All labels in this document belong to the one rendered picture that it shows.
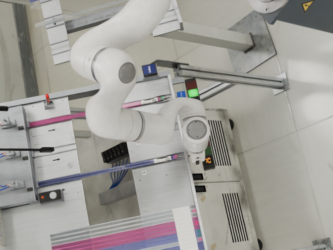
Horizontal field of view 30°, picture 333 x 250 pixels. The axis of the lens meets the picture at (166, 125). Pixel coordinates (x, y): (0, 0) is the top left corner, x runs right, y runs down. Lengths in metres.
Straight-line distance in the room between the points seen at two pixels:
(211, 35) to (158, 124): 1.03
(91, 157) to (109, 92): 1.25
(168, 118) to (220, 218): 0.97
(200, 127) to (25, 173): 0.66
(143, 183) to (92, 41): 0.70
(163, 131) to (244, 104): 1.22
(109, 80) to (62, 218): 0.78
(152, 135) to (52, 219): 0.61
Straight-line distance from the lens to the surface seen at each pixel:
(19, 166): 2.19
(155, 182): 2.18
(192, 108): 1.91
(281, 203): 2.82
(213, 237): 2.64
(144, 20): 1.64
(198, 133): 1.86
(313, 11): 2.13
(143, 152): 2.20
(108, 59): 1.54
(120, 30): 1.64
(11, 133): 2.23
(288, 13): 2.05
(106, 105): 1.61
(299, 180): 2.76
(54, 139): 2.25
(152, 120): 1.75
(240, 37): 2.88
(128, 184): 2.51
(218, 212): 2.69
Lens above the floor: 2.26
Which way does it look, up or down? 43 degrees down
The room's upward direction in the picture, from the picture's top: 87 degrees counter-clockwise
